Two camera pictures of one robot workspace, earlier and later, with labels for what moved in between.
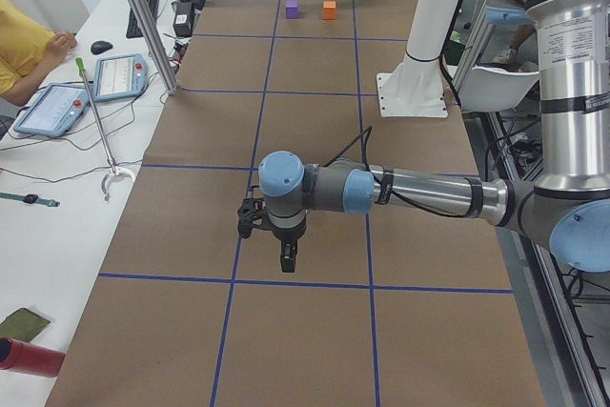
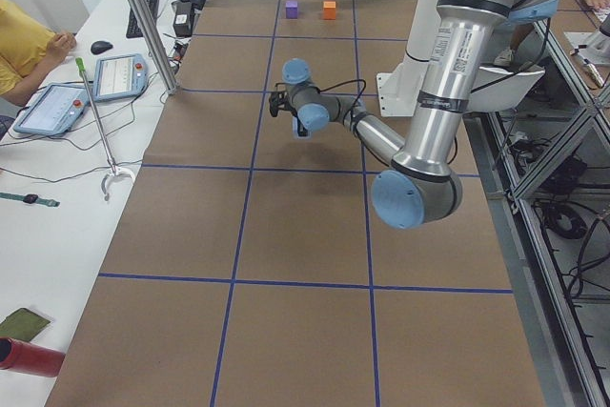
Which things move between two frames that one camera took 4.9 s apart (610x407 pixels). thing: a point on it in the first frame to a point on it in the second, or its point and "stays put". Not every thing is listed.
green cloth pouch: x=24 y=325 stays put
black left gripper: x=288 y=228 to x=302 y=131
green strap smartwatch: x=30 y=198 stays put
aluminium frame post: x=146 y=19 stays put
